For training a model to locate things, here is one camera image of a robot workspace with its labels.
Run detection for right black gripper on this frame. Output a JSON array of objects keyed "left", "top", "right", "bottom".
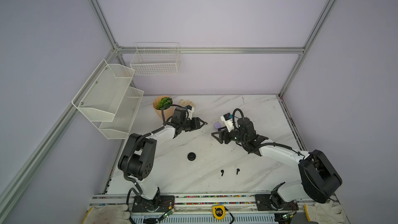
[{"left": 211, "top": 125, "right": 247, "bottom": 145}]

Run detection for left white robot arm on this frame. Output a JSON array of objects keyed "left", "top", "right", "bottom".
[{"left": 117, "top": 104, "right": 207, "bottom": 212}]

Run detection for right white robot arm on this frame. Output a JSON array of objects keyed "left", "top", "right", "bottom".
[{"left": 211, "top": 108, "right": 343, "bottom": 210}]

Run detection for beige work glove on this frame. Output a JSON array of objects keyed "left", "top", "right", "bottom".
[{"left": 178, "top": 100, "right": 196, "bottom": 111}]

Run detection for peach pot with succulent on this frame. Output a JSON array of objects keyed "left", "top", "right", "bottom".
[{"left": 153, "top": 95, "right": 175, "bottom": 120}]

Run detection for yellow tape measure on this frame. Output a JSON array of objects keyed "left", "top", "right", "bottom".
[{"left": 212, "top": 204, "right": 226, "bottom": 220}]

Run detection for white mesh two-tier shelf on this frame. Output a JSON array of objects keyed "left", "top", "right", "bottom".
[{"left": 72, "top": 60, "right": 144, "bottom": 140}]

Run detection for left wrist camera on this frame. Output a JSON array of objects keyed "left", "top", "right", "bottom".
[{"left": 185, "top": 105, "right": 195, "bottom": 119}]

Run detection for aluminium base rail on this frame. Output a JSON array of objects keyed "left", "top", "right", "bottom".
[{"left": 90, "top": 192, "right": 343, "bottom": 224}]

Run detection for white wire basket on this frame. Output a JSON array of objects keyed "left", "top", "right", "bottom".
[{"left": 130, "top": 42, "right": 180, "bottom": 76}]

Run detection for white glove right of rail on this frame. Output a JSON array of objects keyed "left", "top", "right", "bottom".
[{"left": 304, "top": 200, "right": 346, "bottom": 224}]

